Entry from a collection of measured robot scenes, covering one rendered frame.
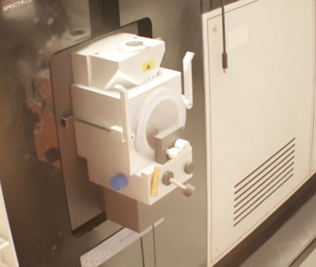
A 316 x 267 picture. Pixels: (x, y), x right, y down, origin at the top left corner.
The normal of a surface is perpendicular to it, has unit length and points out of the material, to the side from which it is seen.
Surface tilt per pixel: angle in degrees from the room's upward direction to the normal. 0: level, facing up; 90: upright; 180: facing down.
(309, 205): 0
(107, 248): 90
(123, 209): 90
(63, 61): 90
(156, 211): 90
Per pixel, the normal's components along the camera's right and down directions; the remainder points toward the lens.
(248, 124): 0.77, 0.24
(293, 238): -0.06, -0.90
